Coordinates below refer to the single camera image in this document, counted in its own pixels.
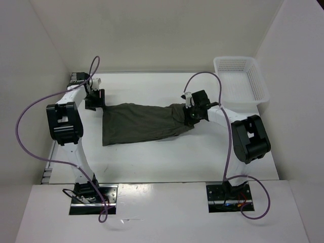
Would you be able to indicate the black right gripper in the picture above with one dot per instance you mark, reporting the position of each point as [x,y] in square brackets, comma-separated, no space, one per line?
[189,120]

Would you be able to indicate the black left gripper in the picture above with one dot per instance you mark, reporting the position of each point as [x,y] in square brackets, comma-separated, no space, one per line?
[100,102]

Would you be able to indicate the dark olive green shorts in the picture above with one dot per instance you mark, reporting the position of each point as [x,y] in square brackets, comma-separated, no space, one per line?
[132,123]

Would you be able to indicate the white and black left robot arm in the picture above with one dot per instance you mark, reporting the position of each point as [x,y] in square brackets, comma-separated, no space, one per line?
[66,128]

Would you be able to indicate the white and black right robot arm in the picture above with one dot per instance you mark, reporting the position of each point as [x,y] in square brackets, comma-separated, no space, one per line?
[248,140]

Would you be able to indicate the white perforated plastic basket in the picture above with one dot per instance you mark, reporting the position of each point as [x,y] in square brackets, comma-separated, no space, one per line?
[242,81]

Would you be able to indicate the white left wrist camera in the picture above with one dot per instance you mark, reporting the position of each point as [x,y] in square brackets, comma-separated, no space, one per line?
[95,84]

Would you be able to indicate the aluminium table edge rail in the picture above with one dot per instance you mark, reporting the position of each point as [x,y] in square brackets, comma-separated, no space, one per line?
[56,153]

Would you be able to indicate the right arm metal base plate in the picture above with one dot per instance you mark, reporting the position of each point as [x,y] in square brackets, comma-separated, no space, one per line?
[223,199]

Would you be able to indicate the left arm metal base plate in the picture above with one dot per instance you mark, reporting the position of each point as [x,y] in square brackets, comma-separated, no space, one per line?
[90,203]

